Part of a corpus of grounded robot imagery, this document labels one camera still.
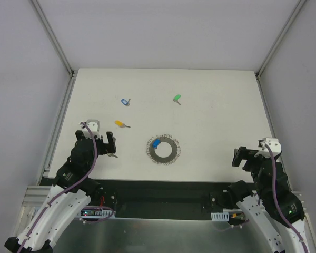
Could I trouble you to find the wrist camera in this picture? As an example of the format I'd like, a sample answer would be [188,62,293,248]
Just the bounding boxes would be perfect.
[256,138,281,157]
[80,119,101,139]

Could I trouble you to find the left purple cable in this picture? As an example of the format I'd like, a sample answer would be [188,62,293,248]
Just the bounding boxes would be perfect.
[17,122,98,253]

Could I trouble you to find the blue tag key on disc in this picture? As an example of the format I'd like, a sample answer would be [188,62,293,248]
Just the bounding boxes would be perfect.
[152,139,161,149]

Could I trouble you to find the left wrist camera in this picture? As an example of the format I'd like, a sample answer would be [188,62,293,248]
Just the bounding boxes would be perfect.
[80,119,101,139]

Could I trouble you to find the green tag key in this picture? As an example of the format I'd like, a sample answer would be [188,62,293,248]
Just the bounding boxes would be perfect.
[173,94,181,105]

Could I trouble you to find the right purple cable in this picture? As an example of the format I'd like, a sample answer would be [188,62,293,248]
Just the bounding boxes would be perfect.
[263,143,310,253]

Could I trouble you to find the aluminium frame rail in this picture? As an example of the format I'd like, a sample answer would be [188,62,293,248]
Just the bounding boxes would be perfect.
[258,1,315,191]
[30,0,78,185]

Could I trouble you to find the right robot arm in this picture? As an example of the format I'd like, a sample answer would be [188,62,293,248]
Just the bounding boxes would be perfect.
[215,139,309,252]

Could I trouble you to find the left aluminium frame rail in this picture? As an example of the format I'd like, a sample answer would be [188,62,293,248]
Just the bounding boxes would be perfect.
[30,0,78,185]

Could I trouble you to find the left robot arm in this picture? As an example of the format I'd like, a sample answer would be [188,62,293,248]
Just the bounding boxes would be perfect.
[4,129,116,252]

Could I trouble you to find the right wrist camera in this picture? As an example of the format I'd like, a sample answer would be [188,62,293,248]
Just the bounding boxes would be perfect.
[256,138,281,157]

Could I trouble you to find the purple cable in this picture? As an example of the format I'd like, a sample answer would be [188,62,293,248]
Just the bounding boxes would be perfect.
[17,122,98,253]
[263,143,310,253]

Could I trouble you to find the yellow tag key upper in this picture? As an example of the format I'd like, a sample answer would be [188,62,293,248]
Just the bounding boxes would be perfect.
[114,120,130,128]

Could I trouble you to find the metal disc with keyrings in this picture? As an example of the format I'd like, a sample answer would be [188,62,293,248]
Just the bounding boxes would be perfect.
[146,134,181,165]

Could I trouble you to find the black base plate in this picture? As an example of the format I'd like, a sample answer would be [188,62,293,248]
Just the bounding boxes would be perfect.
[39,177,295,219]

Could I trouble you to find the yellow tag key lower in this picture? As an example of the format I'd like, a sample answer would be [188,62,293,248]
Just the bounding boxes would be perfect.
[107,153,118,158]

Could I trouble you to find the right white cable duct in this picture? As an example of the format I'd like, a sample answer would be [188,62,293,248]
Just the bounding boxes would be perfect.
[211,211,230,222]

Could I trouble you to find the right aluminium frame rail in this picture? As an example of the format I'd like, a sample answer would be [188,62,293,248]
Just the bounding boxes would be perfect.
[258,1,315,191]

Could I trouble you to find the yellow tag key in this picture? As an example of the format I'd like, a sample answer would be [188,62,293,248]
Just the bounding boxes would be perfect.
[107,153,118,158]
[114,120,130,128]

